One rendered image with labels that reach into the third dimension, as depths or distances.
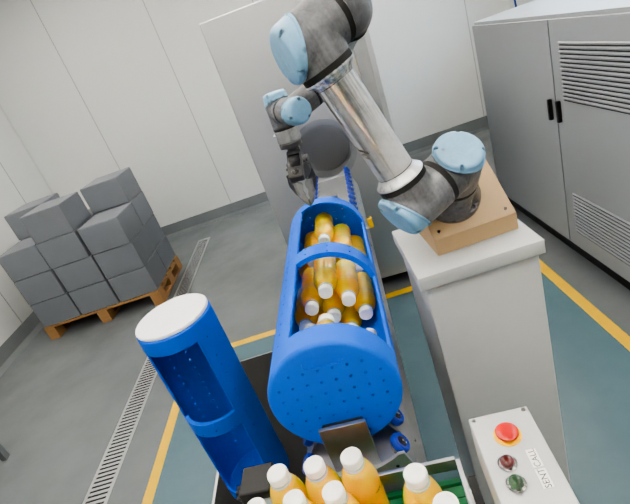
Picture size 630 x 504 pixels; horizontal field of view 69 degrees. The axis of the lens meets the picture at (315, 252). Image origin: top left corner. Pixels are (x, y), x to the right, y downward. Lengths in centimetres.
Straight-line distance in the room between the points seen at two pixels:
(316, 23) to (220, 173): 529
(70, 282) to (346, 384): 404
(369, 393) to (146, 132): 552
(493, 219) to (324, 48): 62
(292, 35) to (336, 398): 72
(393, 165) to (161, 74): 523
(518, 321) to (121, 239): 366
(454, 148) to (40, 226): 402
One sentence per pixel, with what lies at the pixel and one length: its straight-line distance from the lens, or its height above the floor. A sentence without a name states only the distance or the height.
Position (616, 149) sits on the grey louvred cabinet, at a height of 83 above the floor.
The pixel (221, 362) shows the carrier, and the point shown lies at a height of 82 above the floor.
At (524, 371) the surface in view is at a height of 75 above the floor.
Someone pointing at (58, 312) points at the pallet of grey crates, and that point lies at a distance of 503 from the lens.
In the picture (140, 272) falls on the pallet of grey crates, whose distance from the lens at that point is 455.
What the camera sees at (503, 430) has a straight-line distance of 85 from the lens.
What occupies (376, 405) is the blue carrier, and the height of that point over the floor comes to 104.
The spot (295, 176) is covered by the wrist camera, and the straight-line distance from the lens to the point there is 137.
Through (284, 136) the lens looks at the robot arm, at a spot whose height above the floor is 152.
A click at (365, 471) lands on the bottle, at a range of 91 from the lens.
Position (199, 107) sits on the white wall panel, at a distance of 605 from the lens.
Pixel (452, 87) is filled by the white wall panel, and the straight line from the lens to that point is 627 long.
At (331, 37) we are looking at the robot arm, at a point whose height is 174.
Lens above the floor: 176
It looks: 24 degrees down
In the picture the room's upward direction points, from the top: 20 degrees counter-clockwise
